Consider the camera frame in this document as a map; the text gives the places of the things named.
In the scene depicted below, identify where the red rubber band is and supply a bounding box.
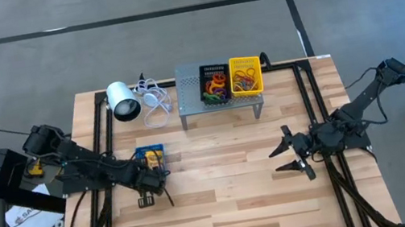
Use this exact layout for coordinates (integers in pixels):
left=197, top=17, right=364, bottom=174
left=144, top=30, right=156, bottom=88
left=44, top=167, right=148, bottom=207
left=233, top=64, right=259, bottom=85

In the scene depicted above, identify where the grey perforated metal riser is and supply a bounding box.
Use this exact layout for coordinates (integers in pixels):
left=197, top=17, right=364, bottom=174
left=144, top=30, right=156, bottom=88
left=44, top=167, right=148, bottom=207
left=171, top=52, right=267, bottom=132

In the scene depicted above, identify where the black plastic basket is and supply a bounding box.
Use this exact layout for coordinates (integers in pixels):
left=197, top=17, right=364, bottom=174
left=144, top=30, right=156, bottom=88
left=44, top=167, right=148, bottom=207
left=194, top=60, right=236, bottom=109

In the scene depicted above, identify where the orange coil wristband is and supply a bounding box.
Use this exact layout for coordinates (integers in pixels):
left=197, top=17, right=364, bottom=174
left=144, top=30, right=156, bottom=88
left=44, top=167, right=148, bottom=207
left=210, top=71, right=228, bottom=87

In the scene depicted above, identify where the green coil wristband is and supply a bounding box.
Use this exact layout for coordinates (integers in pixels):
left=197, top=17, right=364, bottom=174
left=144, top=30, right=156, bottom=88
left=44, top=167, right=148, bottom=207
left=202, top=89, right=226, bottom=107

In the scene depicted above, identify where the white desk lamp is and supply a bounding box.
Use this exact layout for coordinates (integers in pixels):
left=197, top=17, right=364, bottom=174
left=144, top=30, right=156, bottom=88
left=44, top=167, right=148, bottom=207
left=103, top=77, right=145, bottom=125

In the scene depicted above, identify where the blue plastic basket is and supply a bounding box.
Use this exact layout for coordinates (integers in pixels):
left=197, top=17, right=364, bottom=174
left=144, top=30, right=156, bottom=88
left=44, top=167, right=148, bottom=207
left=133, top=142, right=169, bottom=174

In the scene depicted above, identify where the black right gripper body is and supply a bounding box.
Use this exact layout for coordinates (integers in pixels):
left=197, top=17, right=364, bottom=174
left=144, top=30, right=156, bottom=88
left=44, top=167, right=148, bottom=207
left=290, top=130, right=319, bottom=162

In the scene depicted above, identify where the yellow rubber band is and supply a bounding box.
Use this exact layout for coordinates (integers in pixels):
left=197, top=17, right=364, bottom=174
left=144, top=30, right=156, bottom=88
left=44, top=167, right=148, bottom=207
left=230, top=69, right=248, bottom=91

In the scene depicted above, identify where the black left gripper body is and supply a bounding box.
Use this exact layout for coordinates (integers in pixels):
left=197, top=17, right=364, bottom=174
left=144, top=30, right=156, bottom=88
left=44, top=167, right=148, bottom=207
left=129, top=163, right=171, bottom=200

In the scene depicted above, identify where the yellow plastic basket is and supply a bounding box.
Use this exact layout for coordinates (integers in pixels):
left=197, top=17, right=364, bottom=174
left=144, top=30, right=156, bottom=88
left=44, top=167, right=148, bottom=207
left=225, top=53, right=267, bottom=100

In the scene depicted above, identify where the white paper booklet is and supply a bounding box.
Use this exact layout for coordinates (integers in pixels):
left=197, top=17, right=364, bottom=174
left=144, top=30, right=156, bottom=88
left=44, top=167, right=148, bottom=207
left=0, top=180, right=67, bottom=227

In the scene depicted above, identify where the white lamp power cable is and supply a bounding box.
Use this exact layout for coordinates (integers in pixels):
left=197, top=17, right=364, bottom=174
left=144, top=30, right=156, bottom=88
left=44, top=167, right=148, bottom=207
left=130, top=73, right=177, bottom=133

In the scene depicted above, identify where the yellow coil wristband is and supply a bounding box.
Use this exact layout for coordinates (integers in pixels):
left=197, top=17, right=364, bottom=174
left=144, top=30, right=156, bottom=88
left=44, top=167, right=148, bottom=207
left=203, top=79, right=225, bottom=96

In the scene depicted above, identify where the black aluminium table frame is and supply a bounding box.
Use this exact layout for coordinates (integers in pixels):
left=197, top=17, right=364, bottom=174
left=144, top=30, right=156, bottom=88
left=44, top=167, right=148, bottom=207
left=35, top=45, right=405, bottom=227

